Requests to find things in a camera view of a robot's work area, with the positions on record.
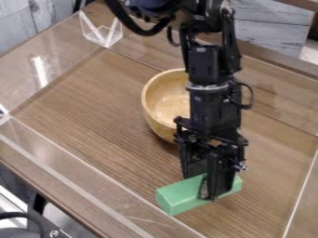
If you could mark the clear acrylic corner bracket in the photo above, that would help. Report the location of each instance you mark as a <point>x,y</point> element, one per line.
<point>101,35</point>

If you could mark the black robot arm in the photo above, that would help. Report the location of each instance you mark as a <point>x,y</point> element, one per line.
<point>200,27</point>

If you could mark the brown wooden bowl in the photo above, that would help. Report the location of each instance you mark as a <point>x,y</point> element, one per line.
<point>164,101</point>

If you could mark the clear acrylic tray walls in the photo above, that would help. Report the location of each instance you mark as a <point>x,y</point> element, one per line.
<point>73,138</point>

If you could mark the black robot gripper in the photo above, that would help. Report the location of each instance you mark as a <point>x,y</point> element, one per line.
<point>208,139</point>

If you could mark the green rectangular block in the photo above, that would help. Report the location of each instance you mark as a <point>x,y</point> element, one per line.
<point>179,197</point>

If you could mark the black table leg frame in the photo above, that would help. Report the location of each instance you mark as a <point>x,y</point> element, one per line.
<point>40,224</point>

